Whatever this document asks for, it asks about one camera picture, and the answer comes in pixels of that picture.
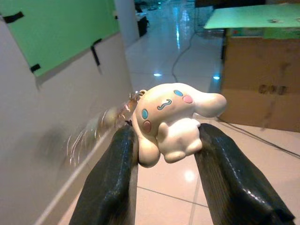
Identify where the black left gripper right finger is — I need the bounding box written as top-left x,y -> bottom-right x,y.
194,123 -> 296,225

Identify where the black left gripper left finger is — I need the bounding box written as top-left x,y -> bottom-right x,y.
69,125 -> 139,225

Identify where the white dog figurine keychain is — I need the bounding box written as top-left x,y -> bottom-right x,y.
67,82 -> 227,168

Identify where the brown cardboard box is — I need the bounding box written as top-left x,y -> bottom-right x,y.
220,27 -> 300,132

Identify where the green board with hooks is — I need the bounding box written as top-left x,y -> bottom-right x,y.
0,0 -> 121,78

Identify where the dark furniture piece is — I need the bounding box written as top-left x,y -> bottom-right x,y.
135,2 -> 150,37

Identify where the plain green board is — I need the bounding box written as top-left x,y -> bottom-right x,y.
203,4 -> 300,30

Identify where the black floor cable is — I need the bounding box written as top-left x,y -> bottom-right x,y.
225,121 -> 300,158

